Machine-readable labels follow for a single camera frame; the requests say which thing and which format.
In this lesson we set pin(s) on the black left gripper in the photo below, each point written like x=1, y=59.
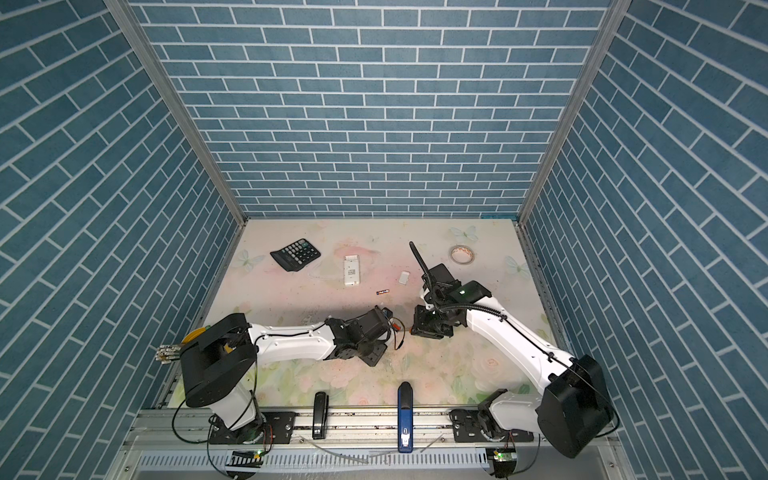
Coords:
x=382, y=348

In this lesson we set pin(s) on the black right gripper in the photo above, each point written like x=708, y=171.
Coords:
x=419, y=325

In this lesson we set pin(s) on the small white remote control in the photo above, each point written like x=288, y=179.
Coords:
x=351, y=270

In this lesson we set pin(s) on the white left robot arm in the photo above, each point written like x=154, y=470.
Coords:
x=214, y=362

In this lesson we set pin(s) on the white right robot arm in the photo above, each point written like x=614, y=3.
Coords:
x=570, y=405

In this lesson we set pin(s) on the blue stapler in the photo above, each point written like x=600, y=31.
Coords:
x=405, y=418

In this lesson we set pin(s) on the tape roll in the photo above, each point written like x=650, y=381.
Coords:
x=462, y=254

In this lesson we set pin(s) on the black stapler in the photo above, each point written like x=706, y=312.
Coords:
x=320, y=415

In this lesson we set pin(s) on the black desktop calculator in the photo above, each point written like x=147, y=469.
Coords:
x=295, y=256

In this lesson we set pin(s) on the yellow pen cup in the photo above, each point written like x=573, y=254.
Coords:
x=166, y=354

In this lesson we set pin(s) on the aluminium front rail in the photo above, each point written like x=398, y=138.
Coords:
x=360, y=443

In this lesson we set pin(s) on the aluminium corner post right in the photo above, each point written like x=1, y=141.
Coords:
x=596, y=55

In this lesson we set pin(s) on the aluminium corner post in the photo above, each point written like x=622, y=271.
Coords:
x=596, y=55
x=130, y=27

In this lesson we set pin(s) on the aluminium corner post left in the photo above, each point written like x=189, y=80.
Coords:
x=130, y=27

